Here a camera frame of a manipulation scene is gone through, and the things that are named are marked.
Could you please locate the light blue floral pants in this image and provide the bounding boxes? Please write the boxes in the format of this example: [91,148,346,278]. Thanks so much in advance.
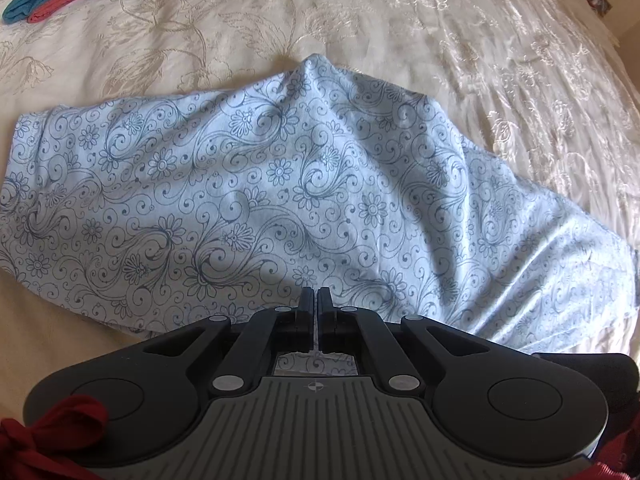
[1,55,639,353]

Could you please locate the cream embroidered bedspread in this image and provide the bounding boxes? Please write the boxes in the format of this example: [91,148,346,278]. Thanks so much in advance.
[0,0,640,411]

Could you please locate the red wrist strap right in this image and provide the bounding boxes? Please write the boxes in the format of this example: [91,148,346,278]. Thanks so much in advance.
[564,429,640,480]

